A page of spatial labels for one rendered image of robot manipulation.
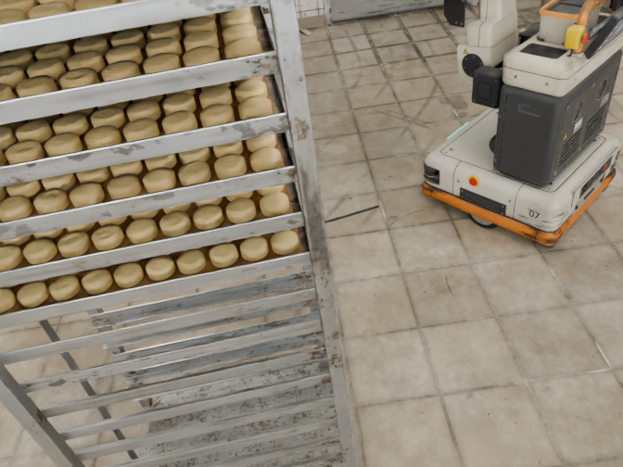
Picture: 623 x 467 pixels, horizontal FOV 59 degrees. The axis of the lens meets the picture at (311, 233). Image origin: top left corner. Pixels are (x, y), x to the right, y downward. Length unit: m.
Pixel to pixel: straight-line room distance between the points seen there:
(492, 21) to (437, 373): 1.39
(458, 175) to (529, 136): 0.39
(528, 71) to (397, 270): 0.94
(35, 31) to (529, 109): 1.84
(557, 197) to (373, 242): 0.80
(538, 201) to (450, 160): 0.44
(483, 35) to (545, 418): 1.46
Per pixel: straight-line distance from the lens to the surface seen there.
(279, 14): 0.71
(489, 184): 2.47
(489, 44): 2.45
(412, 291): 2.33
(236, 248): 1.03
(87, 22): 0.75
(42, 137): 0.95
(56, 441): 1.32
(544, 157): 2.32
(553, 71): 2.16
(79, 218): 0.90
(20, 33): 0.77
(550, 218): 2.41
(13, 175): 0.87
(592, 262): 2.56
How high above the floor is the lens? 1.71
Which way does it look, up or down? 40 degrees down
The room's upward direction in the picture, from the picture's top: 9 degrees counter-clockwise
